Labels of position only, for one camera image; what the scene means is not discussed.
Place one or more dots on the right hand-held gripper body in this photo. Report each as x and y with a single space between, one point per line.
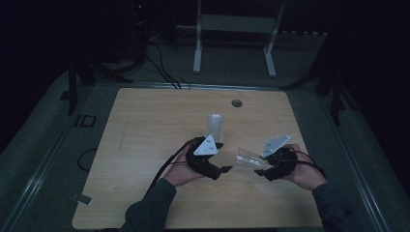
280 161

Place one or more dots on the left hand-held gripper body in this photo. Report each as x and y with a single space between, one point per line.
203 158

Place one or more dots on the single clear plastic cup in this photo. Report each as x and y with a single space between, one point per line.
249 159

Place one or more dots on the stack of clear plastic cups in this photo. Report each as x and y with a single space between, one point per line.
215 127

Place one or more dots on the person's left hand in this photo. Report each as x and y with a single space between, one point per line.
180 170

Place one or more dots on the person's right hand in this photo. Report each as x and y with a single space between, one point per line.
306 174

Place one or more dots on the black metal stand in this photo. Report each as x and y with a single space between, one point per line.
73 83
335 93

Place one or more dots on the white metal stand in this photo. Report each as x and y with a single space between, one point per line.
235 24

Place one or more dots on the grey tape piece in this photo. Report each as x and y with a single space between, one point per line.
82 199

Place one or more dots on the white power strip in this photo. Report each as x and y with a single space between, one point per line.
304 33

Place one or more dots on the dark computer tower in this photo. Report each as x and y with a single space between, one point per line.
137 29

